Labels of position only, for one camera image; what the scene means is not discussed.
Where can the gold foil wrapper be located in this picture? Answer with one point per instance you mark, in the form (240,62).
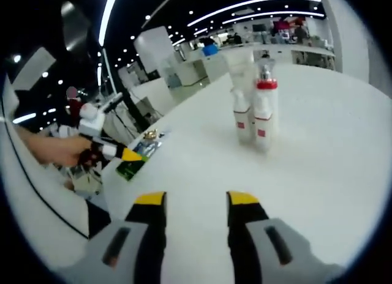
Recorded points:
(151,134)

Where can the white metal chair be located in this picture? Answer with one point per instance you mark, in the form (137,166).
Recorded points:
(85,181)

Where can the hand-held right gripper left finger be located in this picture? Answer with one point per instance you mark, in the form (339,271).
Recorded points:
(147,250)

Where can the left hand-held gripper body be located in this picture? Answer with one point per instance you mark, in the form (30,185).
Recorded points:
(90,125)

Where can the person in white shirt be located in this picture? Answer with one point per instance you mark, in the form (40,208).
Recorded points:
(30,210)

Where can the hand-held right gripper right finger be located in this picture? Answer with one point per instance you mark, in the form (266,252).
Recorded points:
(248,250)

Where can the long white counter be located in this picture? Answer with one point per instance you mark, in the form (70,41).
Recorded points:
(211,66)

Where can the white ceiling unit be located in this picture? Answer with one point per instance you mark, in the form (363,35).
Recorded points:
(35,68)

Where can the white skincare bottle red collar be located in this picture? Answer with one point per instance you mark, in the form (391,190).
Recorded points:
(266,97)

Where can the blue bin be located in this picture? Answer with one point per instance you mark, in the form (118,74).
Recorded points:
(210,50)

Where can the curved ceiling light strip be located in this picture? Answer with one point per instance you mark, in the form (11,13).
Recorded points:
(106,20)

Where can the magenta display sign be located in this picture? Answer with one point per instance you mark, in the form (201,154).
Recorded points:
(281,26)

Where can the green printed packet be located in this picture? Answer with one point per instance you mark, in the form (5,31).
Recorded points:
(130,170)

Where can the person's left hand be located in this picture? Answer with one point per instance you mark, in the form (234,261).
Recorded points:
(67,150)

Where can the white square pillar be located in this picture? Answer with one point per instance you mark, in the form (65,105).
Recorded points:
(153,51)

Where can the large white skincare tube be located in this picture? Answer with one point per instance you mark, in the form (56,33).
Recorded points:
(240,66)

